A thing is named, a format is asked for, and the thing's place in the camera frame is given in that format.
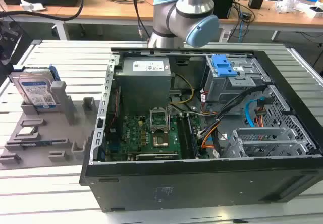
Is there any hard disk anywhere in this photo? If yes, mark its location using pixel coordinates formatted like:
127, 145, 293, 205
8, 64, 61, 110

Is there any grey metal disk bay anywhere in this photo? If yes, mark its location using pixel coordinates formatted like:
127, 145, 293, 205
223, 127, 316, 159

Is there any crumpled white paper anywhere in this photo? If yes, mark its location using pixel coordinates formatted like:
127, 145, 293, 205
20, 0, 47, 12

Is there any wooden top desk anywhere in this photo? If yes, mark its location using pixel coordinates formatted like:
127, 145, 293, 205
56, 0, 323, 42
0, 0, 84, 42

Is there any silver CPU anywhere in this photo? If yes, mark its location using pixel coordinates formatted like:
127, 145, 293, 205
15, 127, 38, 137

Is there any grey parts rack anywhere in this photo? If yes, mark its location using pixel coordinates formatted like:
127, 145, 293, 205
0, 80, 101, 171

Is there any RAM stick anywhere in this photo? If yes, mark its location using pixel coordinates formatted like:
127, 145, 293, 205
21, 140, 55, 147

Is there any grey power supply unit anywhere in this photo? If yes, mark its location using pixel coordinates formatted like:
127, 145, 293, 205
114, 57, 175, 106

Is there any green motherboard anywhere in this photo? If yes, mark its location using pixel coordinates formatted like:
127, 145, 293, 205
104, 113, 210, 161

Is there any metal socket cover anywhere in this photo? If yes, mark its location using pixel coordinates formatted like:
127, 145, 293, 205
149, 107, 170, 133

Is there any CPU socket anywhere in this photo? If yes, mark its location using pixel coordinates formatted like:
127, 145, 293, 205
151, 131, 170, 149

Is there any black graphics card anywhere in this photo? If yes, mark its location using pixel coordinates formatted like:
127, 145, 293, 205
126, 152, 182, 162

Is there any black RAM slot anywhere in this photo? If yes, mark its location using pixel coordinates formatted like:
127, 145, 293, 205
176, 114, 185, 159
182, 114, 191, 159

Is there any blue plastic drive latch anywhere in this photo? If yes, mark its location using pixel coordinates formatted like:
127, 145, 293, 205
211, 54, 238, 77

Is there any white power strip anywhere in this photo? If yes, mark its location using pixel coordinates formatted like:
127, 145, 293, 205
219, 29, 232, 43

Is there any small black box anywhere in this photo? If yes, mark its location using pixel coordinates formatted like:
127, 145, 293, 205
210, 0, 237, 20

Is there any grey metal drive cage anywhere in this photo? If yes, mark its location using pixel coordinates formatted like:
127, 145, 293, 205
203, 54, 272, 106

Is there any black open PC case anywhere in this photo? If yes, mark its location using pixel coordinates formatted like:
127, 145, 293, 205
79, 47, 323, 212

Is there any clear plastic wrap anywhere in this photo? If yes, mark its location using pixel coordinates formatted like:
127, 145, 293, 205
274, 0, 303, 14

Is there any white box with phone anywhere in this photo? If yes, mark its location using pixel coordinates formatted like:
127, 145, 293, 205
297, 3, 323, 19

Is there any thick black cable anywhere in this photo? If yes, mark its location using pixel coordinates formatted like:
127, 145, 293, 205
0, 0, 84, 22

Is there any black cable with plug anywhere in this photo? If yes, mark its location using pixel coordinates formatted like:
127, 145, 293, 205
131, 0, 144, 38

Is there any yellow black wire bundle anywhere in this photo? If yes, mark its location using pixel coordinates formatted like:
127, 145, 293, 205
168, 73, 195, 106

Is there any orange wire bundle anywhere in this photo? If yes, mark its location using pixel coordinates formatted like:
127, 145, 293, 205
198, 120, 223, 150

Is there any blue data wire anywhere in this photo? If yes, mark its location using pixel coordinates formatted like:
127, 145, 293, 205
244, 97, 267, 129

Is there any orange red power wire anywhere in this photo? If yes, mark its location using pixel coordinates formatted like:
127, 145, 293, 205
254, 98, 267, 128

